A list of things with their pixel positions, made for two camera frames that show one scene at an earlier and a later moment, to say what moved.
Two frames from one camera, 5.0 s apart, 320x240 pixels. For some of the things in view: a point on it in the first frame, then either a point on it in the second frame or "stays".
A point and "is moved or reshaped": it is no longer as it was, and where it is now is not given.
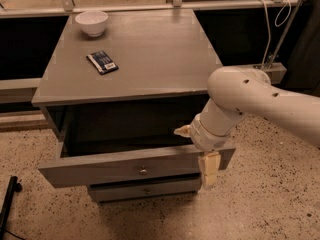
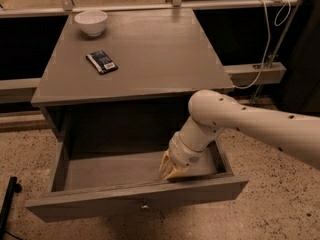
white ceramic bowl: x=92 y=22 stays
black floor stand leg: x=13 y=187 stays
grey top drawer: x=94 y=159 is moved or reshaped
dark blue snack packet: x=102 y=62 stays
